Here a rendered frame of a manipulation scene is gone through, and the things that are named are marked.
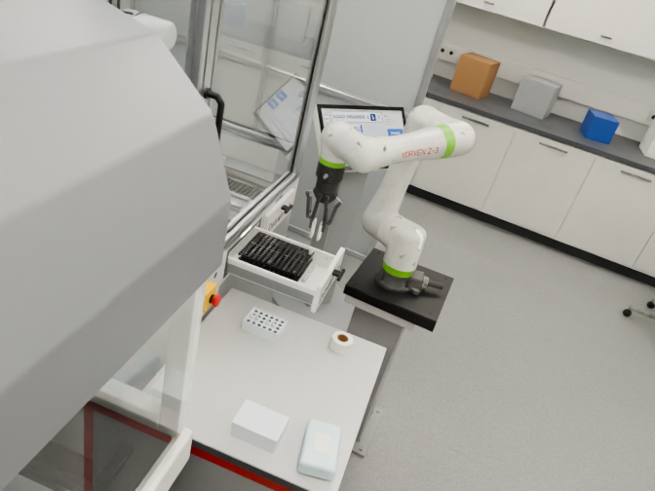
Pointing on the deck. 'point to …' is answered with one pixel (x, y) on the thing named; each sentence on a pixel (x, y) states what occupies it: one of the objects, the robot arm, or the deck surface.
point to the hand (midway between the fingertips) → (316, 229)
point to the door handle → (217, 108)
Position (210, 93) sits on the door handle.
